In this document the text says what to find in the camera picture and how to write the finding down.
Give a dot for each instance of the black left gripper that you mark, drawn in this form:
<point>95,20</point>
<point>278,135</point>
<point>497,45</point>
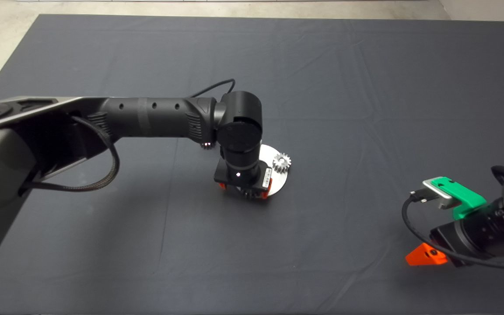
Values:
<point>243,177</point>

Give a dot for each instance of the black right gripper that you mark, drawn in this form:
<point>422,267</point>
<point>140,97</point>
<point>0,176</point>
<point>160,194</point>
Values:
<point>457,245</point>

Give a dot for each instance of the larger steel gear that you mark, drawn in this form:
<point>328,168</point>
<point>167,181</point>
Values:
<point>247,193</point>

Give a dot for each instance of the small dark steel gear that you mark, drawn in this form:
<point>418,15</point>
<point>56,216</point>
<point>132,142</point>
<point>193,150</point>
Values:
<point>207,145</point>

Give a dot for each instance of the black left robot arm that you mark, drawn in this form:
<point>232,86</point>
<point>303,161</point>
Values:
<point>147,118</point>

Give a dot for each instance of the small bright steel gear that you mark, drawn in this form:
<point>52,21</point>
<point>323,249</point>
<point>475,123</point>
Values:
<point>282,162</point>

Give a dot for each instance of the round metal plate with hole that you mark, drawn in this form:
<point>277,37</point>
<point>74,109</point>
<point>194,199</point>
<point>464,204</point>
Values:
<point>278,179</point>

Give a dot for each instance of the dark grey table cloth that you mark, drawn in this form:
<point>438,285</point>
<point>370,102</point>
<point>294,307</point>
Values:
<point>344,87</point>

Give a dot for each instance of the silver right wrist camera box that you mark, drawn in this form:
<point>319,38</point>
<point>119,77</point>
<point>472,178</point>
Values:
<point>439,194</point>

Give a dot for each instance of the green right camera mount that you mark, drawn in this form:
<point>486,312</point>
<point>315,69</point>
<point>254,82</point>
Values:
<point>464,197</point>

